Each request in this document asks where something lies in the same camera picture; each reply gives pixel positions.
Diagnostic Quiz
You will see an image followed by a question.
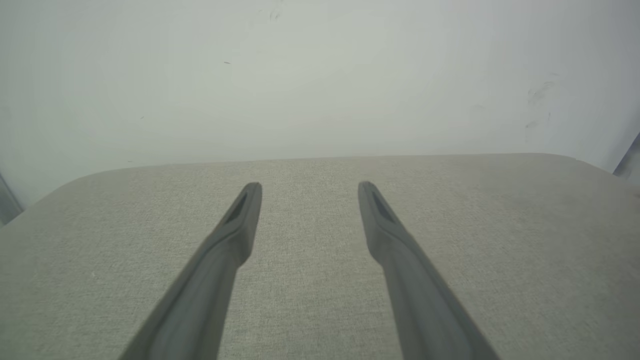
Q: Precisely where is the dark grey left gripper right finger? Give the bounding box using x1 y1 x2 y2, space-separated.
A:
357 180 501 360

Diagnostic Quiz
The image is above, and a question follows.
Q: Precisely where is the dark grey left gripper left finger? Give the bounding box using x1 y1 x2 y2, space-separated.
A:
117 181 264 360

